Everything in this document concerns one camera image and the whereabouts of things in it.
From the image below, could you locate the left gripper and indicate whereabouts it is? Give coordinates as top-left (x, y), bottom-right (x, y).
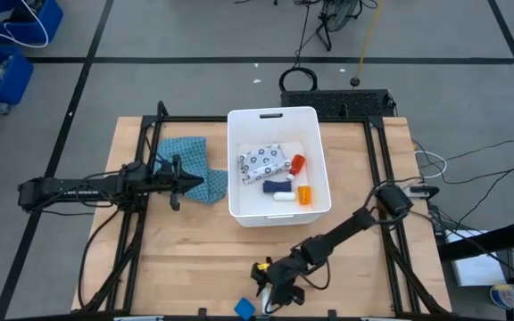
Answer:
top-left (149, 153), bottom-right (205, 212)

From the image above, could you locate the coiled black cable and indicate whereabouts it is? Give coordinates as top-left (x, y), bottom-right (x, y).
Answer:
top-left (278, 66), bottom-right (319, 94)

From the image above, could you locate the red pill bottle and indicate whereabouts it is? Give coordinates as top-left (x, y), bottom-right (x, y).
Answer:
top-left (286, 153), bottom-right (307, 182)

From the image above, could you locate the white plastic basket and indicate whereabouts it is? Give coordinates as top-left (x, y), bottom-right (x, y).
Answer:
top-left (227, 105), bottom-right (333, 228)

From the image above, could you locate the teal patterned cloth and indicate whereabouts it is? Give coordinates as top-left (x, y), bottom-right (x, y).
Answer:
top-left (154, 136), bottom-right (230, 207)

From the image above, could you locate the black aluminium table frame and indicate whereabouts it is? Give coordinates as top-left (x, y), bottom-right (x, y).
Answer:
top-left (71, 100), bottom-right (452, 320)

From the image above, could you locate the white looped cable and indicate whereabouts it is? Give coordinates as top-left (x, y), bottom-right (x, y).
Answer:
top-left (414, 150), bottom-right (449, 180)

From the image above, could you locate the bright blue bandage roll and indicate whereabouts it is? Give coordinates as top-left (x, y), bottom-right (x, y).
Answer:
top-left (233, 297), bottom-right (257, 321)

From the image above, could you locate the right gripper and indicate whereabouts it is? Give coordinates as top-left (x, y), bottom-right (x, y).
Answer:
top-left (250, 255), bottom-right (308, 315)

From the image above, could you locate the small orange block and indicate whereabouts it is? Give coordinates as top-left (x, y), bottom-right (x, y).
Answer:
top-left (296, 185), bottom-right (313, 207)

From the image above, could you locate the blue storage bin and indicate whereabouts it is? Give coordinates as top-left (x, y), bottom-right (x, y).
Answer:
top-left (0, 0), bottom-right (64, 46)
top-left (0, 45), bottom-right (35, 107)

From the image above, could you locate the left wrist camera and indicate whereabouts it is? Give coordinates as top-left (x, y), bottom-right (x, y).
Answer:
top-left (120, 160), bottom-right (152, 185)

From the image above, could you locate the black bar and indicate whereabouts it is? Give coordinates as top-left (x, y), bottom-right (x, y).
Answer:
top-left (436, 218), bottom-right (514, 262)

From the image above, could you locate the white box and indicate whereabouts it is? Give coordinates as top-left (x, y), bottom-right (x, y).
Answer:
top-left (444, 229), bottom-right (509, 288)

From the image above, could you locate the black perforated metal box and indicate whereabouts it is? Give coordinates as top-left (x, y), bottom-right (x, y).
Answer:
top-left (280, 88), bottom-right (397, 120)

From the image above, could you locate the white cross-printed gauze packet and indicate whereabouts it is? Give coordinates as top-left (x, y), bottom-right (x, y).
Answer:
top-left (237, 143), bottom-right (294, 185)

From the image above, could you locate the navy bandage roll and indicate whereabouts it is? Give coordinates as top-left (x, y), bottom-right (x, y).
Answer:
top-left (261, 179), bottom-right (294, 194)

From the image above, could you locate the yellow cord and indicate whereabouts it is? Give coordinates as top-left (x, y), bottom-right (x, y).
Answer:
top-left (353, 0), bottom-right (386, 81)

